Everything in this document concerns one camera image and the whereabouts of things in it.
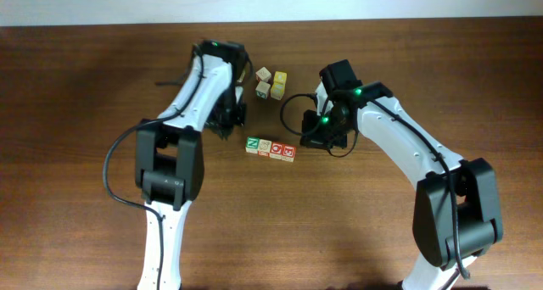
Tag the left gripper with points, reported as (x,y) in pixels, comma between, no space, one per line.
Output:
(227,127)

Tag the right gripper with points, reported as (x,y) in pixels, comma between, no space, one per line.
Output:
(315,140)

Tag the green N block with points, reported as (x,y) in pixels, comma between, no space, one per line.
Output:
(252,144)

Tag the red E block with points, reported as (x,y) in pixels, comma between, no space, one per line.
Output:
(288,153)

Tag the wooden block with 5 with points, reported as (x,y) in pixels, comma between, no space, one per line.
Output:
(264,147)

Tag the red Q block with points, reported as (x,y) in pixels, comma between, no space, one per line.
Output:
(276,150)

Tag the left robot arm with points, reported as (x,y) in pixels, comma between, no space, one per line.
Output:
(169,166)

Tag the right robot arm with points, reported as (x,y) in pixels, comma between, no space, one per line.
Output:
(457,214)

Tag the wooden block with 9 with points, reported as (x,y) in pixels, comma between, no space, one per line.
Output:
(263,89)

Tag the wooden block with 2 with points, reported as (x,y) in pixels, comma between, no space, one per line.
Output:
(263,74)

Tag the yellow framed block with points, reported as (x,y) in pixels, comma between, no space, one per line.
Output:
(277,91)

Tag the yellow K block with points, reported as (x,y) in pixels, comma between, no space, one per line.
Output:
(280,77)

